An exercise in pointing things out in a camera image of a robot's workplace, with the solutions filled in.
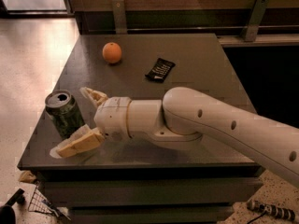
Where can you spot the metal bracket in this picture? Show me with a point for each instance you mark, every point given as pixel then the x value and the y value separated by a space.
pixel 119 17
pixel 250 31

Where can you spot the right metal bracket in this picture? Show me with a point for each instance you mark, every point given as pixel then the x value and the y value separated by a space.
pixel 250 31

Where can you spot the orange fruit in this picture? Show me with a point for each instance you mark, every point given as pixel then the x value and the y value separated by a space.
pixel 111 52

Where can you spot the grey drawer cabinet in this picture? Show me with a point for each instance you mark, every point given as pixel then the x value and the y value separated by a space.
pixel 137 182

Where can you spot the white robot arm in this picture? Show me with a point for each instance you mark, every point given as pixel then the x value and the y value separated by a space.
pixel 180 119

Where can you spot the black snack bar wrapper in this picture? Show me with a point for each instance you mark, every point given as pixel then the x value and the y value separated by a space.
pixel 160 70

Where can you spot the left metal bracket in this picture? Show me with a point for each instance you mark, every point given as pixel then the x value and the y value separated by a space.
pixel 119 17

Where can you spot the white power strip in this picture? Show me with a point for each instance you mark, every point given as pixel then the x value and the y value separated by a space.
pixel 272 211

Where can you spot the wire mesh basket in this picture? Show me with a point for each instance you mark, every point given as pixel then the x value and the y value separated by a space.
pixel 41 205

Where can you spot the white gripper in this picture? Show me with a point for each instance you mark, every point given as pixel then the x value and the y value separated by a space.
pixel 112 117

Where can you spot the black object on floor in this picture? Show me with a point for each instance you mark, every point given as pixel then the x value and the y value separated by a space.
pixel 7 213

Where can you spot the crumpled paper on floor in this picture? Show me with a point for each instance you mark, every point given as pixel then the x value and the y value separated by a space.
pixel 27 177

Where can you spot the green soda can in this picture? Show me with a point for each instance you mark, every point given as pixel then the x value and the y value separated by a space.
pixel 63 110

